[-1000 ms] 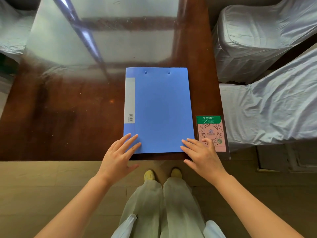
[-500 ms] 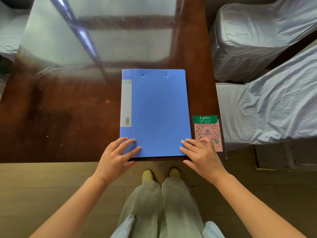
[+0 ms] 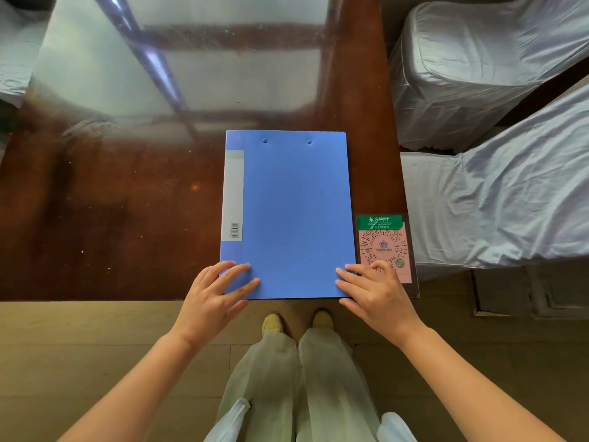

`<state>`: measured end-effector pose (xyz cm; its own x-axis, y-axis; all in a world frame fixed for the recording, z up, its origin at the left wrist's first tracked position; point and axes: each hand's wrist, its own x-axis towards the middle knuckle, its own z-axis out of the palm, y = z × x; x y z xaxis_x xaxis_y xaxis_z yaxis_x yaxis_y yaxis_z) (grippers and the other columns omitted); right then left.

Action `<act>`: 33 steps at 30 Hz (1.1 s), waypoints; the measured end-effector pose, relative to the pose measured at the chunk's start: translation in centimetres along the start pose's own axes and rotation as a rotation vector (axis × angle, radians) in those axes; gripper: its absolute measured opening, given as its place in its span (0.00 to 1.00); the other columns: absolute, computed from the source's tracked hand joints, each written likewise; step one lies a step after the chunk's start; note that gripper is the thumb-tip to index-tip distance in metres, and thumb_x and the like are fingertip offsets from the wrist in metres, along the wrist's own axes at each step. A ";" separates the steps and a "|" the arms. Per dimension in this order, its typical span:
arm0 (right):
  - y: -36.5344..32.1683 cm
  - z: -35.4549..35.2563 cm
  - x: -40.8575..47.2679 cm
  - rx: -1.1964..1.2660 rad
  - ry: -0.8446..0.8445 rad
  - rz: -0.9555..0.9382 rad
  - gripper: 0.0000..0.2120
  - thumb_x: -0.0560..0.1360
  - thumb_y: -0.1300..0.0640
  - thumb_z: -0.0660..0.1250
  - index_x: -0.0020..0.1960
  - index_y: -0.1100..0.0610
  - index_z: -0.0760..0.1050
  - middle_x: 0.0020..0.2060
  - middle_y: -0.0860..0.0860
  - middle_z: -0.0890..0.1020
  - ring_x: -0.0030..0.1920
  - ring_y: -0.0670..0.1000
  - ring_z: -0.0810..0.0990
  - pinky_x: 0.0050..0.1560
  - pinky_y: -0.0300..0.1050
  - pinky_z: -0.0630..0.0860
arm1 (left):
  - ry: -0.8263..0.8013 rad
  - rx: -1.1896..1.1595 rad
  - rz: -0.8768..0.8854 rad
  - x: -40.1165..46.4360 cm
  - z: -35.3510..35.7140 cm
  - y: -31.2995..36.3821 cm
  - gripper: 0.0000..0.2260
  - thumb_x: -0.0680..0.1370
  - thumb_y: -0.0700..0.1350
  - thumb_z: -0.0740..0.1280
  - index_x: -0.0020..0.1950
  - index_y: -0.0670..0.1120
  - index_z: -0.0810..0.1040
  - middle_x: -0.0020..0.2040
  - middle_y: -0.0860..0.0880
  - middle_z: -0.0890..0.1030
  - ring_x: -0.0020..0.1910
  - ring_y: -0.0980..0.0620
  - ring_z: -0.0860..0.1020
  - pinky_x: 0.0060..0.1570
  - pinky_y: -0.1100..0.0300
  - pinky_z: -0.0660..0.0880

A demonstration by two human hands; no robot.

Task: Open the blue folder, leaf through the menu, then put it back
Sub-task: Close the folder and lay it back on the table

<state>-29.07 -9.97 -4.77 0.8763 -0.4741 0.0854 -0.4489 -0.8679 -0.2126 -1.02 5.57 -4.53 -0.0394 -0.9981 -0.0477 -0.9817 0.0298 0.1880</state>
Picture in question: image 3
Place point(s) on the person's left hand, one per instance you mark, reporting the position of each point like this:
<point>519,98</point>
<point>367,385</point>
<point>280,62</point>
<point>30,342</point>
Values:
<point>207,306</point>

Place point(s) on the person's right hand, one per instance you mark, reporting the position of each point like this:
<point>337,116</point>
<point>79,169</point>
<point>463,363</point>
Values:
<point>384,303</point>

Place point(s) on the person's left middle finger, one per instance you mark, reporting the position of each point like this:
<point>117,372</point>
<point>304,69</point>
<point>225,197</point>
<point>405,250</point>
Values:
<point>234,276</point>

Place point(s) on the person's right thumb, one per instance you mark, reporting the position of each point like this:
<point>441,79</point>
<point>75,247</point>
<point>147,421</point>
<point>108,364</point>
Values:
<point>353,307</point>

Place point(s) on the person's right middle finger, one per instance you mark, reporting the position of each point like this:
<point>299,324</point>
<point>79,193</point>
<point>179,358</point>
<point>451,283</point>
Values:
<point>352,275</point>

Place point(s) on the person's right little finger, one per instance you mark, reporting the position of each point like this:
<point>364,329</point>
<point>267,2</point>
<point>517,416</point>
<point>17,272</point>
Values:
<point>385,266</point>

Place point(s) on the person's left thumb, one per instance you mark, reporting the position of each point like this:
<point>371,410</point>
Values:
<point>240,309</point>

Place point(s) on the blue file folder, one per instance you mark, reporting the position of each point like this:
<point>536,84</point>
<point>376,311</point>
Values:
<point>290,202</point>

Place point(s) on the person's right forearm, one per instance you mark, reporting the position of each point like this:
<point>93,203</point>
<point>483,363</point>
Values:
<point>474,391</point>

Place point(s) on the person's left forearm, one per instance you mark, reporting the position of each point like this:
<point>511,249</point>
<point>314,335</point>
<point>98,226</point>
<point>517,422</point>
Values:
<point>133,391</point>

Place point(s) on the pink green code card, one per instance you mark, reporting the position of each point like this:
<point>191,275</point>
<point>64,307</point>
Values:
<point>383,239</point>

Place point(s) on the clear acrylic card holder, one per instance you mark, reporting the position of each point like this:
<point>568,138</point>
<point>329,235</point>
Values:
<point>415,253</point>

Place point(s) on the yellow right shoe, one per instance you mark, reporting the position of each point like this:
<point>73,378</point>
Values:
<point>323,319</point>

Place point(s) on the yellow shoe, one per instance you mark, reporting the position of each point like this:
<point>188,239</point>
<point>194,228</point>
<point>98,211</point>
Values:
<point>272,324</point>
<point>323,319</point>

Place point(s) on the yellow left shoe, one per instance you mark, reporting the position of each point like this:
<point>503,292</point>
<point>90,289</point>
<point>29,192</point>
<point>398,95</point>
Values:
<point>272,324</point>

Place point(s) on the light grey trousers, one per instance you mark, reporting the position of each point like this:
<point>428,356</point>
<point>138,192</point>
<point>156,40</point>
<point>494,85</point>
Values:
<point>317,386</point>

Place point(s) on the white covered chair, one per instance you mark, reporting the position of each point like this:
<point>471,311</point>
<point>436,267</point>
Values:
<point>469,64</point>
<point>515,202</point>
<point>16,45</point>

